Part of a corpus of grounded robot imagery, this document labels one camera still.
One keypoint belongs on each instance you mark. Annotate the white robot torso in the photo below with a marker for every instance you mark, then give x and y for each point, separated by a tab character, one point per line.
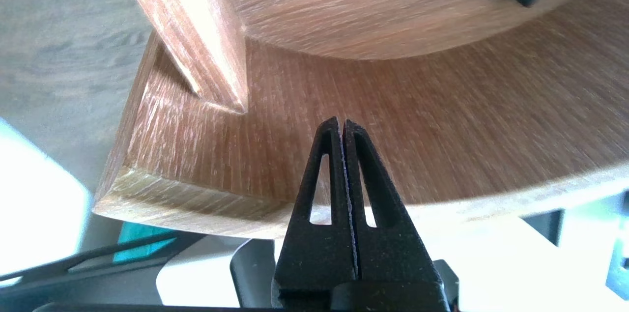
491	263

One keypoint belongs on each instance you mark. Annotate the teal green object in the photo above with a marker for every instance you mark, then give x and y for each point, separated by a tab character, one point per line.
142	243

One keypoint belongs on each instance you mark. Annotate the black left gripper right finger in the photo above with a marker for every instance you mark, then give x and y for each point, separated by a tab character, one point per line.
398	258

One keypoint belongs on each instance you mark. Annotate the round wooden side table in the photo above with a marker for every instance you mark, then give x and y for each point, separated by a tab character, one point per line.
417	130

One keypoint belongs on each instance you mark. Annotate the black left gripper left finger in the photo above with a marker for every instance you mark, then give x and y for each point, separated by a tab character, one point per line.
314	258

